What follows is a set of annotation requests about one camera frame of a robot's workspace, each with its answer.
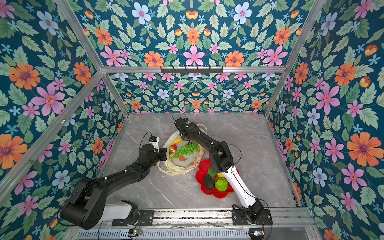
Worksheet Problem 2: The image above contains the yellowish translucent plastic bag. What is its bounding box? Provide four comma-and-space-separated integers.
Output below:
157, 131, 205, 176

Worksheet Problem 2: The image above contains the red flower-shaped plastic plate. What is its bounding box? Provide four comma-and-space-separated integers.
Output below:
196, 159, 235, 199

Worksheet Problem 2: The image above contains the dark green avocado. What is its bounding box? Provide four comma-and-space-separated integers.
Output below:
208, 167, 218, 179

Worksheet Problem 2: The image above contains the dark rough avocado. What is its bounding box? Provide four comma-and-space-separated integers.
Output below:
204, 175, 215, 191

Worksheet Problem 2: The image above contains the light green custard apple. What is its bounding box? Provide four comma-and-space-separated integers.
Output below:
215, 177, 229, 192

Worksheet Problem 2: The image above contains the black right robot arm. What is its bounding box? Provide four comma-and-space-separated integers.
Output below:
174, 118, 265, 225

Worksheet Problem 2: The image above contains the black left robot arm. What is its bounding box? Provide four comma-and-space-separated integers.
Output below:
59, 144, 168, 230

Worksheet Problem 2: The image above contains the yellow banana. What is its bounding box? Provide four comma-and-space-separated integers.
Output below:
171, 138, 182, 146

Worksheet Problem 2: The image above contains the green grape bunch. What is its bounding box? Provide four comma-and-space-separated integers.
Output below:
173, 142, 201, 159

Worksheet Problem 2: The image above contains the red fruit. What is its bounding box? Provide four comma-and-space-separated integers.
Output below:
169, 144, 178, 155

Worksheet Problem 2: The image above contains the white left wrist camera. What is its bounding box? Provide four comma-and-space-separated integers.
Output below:
149, 136, 160, 150

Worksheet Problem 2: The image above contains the black hook rail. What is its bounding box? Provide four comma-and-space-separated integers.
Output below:
160, 67, 224, 74

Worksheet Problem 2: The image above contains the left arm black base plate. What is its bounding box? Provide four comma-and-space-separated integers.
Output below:
112, 210, 155, 227

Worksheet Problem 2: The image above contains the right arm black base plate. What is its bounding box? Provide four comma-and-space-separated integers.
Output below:
232, 209, 273, 226

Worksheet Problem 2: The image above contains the aluminium frame rail base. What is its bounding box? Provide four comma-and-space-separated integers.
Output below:
64, 208, 322, 240

